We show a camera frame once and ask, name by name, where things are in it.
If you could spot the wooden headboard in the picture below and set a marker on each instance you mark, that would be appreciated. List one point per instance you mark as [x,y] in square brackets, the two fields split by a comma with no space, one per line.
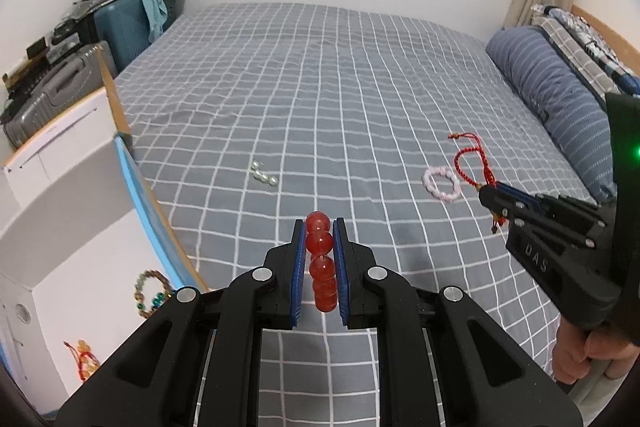
[605,29]

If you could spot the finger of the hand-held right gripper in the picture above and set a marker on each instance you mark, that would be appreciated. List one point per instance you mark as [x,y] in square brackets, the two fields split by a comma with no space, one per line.
[502,207]
[555,206]

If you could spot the blue and yellow cardboard box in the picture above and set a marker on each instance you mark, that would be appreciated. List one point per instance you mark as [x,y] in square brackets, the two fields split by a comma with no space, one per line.
[75,207]

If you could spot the grey suitcase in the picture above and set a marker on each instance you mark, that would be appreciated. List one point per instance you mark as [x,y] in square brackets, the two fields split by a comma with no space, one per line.
[55,87]

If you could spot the stack of black devices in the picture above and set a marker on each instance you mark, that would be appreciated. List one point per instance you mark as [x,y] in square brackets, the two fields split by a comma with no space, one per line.
[37,49]

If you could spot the folded plaid quilt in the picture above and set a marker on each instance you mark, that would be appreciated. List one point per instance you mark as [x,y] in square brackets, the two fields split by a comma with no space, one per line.
[575,37]

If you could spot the person's right hand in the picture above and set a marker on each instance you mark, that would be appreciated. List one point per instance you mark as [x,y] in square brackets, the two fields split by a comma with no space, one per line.
[575,352]

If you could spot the teal suitcase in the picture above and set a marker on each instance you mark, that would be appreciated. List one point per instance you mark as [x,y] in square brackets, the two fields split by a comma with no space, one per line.
[122,27]

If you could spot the blue striped pillow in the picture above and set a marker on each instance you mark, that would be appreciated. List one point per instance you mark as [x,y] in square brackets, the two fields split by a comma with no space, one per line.
[540,77]

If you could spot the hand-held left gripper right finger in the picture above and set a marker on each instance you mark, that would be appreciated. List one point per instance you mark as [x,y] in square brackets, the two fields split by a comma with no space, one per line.
[341,267]

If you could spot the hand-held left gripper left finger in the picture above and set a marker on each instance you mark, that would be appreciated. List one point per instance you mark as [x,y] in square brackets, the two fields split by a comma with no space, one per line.
[299,267]

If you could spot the teal cloth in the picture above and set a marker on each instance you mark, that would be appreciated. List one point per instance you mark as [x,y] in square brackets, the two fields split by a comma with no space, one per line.
[152,7]

